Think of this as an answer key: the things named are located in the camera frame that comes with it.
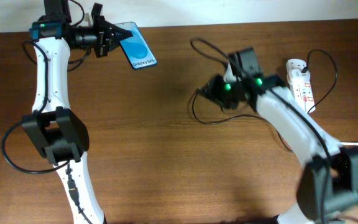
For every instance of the blue Galaxy smartphone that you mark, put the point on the blue Galaxy smartphone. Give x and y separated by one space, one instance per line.
136 48

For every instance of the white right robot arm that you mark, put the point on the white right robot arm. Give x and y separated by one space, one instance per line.
329 183

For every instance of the white USB charger plug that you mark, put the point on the white USB charger plug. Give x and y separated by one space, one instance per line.
297 75

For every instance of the white power strip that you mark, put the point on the white power strip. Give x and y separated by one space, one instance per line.
301 91

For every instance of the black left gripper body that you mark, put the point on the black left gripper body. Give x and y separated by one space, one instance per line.
101 42

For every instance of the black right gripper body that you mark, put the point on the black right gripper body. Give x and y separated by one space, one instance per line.
227 96

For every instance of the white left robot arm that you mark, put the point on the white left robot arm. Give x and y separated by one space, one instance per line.
56 132

